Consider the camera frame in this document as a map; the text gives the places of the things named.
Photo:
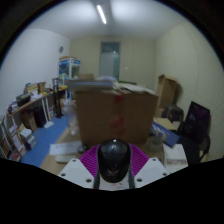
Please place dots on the tall open cardboard box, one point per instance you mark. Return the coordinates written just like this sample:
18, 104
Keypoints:
166, 91

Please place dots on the blue white glass cabinet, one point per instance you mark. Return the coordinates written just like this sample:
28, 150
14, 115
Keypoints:
68, 68

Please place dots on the ceiling tube light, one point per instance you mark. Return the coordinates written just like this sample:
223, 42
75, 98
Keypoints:
101, 14

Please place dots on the clear glass jar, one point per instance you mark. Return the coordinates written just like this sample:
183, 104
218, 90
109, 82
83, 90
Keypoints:
71, 116

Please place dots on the round wall clock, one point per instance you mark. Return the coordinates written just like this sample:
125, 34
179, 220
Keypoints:
61, 49

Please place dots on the tall black stand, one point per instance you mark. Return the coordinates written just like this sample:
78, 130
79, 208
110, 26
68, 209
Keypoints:
57, 98

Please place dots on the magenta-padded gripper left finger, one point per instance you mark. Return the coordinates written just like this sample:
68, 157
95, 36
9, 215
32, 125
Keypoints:
75, 171

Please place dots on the black chair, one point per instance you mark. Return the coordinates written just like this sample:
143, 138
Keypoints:
196, 151

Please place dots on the stack of papers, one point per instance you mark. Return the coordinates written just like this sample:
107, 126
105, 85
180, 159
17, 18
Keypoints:
90, 83

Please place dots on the clear disc spindle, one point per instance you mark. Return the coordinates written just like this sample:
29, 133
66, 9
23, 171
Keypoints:
155, 145

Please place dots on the black computer mouse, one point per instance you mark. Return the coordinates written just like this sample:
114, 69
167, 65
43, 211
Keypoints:
113, 160

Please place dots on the grey door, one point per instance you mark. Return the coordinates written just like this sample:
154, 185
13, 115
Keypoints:
109, 61

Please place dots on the large taped cardboard box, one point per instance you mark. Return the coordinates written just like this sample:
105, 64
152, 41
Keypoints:
96, 116

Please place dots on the dark brown chair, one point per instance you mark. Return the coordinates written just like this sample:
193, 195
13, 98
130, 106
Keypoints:
173, 114

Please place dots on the small black object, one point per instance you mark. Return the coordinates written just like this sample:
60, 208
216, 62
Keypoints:
82, 148

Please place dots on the wooden side desk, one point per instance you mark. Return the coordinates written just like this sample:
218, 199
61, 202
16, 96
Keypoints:
30, 101

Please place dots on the white paper sheet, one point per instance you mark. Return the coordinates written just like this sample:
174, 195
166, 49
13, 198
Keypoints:
65, 148

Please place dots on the shelf unit with books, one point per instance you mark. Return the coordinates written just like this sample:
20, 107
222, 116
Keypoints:
15, 140

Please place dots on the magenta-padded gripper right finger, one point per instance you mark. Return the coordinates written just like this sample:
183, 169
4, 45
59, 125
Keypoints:
150, 171

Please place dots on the small brown cardboard box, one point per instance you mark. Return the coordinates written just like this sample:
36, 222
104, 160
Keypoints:
29, 121

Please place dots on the black monitor screen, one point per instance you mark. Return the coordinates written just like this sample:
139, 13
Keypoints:
196, 121

